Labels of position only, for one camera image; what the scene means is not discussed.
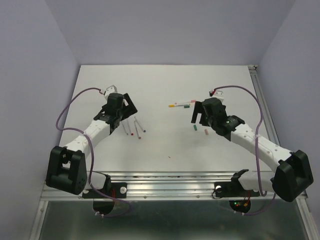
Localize pink capped marker pen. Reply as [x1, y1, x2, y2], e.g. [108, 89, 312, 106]
[174, 99, 196, 105]

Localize red capped marker pen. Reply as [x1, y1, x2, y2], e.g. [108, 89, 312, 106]
[126, 119, 134, 136]

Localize blue capped marker pen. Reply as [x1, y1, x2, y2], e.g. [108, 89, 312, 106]
[134, 117, 146, 133]

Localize yellow capped marker pen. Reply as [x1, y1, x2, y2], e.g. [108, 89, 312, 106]
[168, 104, 186, 108]

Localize peach capped marker pen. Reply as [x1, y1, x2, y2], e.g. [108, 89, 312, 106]
[134, 120, 142, 140]

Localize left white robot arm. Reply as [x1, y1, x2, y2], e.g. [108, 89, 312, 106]
[45, 93, 138, 197]

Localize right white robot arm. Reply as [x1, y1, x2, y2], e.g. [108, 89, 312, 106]
[191, 97, 314, 202]

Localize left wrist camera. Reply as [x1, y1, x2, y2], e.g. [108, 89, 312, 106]
[103, 85, 118, 100]

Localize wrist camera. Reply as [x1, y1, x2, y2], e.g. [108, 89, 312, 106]
[209, 89, 224, 102]
[103, 85, 118, 100]

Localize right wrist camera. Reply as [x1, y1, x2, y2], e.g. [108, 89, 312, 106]
[209, 89, 224, 102]

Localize aluminium right side rail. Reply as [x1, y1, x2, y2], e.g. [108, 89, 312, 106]
[248, 65, 280, 146]

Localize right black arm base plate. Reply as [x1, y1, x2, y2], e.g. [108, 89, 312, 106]
[213, 181, 260, 199]

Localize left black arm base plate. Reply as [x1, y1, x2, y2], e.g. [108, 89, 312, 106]
[82, 182, 128, 199]

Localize aluminium front rail frame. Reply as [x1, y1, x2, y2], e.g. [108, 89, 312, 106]
[30, 171, 320, 240]

